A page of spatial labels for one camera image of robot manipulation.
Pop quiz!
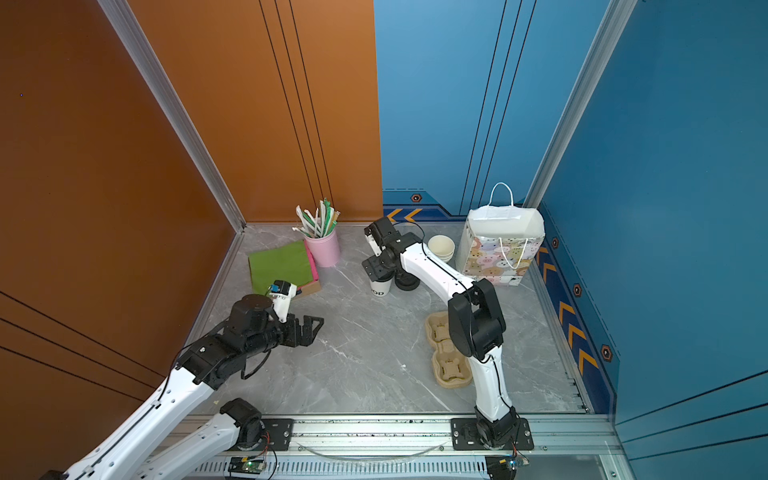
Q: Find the pulp cup carrier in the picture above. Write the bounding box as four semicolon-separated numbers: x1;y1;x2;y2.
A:
425;311;473;389

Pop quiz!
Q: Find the bundle of wrapped straws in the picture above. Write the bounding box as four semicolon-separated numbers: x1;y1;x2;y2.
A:
293;199;340;239

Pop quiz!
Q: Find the cardboard napkin box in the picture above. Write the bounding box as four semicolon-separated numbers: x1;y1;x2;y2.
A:
300;241;322;295

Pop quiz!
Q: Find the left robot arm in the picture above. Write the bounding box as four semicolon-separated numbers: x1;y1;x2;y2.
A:
43;294;324;479

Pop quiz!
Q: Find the green circuit board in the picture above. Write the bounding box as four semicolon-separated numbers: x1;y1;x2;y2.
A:
499;456;530;471
227;456;268;476

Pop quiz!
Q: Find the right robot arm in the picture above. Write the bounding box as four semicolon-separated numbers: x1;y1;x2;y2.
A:
362;218;521;449

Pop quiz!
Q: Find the green napkin stack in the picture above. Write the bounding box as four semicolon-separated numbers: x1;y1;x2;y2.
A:
247;241;318;294

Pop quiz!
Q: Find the stack of paper cups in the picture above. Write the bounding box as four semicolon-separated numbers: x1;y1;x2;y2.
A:
427;235;456;262

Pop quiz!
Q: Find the pink straw holder cup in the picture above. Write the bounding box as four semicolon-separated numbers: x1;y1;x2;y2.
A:
304;231;341;268

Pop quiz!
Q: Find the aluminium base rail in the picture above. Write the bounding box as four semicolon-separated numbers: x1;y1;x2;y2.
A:
156;414;634;479

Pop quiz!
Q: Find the right green circuit board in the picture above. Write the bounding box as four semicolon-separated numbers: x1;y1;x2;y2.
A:
499;456;530;471

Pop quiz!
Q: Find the black cup lid stack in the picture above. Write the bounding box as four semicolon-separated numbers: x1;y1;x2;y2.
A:
395;271;420;291

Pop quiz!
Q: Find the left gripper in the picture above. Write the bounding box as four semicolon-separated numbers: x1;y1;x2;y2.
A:
246;311;325;362

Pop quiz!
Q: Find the white paper coffee cup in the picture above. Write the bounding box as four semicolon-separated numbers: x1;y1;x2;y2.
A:
370;277;394;297

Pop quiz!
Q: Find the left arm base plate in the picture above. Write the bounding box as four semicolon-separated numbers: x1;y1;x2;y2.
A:
235;418;294;453

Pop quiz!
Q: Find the cartoon paper gift bag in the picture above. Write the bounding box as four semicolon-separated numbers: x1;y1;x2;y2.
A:
455;195;545;286

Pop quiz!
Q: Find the left green circuit board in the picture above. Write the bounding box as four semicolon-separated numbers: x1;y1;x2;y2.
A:
227;456;268;476

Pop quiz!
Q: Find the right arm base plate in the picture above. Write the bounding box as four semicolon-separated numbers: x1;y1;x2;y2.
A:
450;417;535;452

